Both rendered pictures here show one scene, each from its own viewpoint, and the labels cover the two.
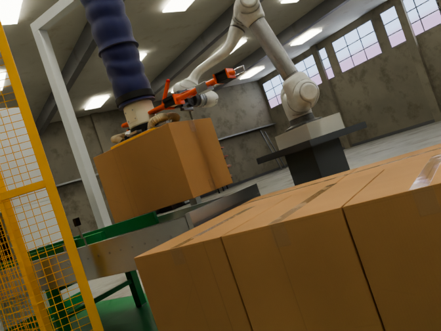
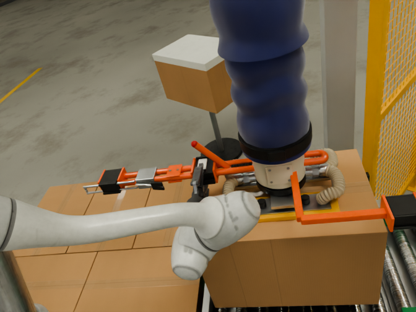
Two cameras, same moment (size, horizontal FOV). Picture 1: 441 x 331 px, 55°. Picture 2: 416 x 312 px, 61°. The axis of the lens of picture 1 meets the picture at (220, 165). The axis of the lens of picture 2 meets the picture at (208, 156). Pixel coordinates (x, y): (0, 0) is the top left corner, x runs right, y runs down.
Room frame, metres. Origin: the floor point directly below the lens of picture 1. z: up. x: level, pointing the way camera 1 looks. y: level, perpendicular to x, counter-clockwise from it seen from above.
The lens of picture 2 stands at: (3.24, -0.14, 1.95)
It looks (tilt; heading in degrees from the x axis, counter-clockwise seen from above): 36 degrees down; 162
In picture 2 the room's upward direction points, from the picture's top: 16 degrees counter-clockwise
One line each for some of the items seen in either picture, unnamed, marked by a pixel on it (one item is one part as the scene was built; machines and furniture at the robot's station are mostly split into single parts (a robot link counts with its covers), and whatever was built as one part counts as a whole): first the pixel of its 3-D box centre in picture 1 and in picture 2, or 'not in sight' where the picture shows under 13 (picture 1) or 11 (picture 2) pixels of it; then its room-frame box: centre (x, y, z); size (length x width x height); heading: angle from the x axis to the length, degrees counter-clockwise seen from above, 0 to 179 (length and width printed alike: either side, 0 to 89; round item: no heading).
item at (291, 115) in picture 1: (294, 100); not in sight; (2.65, -0.57, 1.01); 0.18 x 0.16 x 0.22; 5
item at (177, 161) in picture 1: (163, 170); (284, 229); (2.46, 0.32, 0.86); 0.60 x 0.40 x 0.40; 57
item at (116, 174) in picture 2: (224, 76); (113, 179); (2.12, -0.16, 1.19); 0.08 x 0.07 x 0.05; 58
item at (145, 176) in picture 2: (204, 87); (148, 177); (2.20, -0.05, 1.18); 0.07 x 0.07 x 0.04; 58
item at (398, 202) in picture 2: not in sight; (402, 212); (2.83, 0.46, 1.19); 0.09 x 0.08 x 0.05; 148
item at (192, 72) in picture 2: not in sight; (201, 71); (0.76, 0.79, 0.82); 0.60 x 0.40 x 0.40; 18
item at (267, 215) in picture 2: not in sight; (283, 204); (2.53, 0.29, 1.08); 0.34 x 0.10 x 0.05; 58
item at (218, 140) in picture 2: not in sight; (215, 124); (0.76, 0.79, 0.31); 0.40 x 0.40 x 0.62
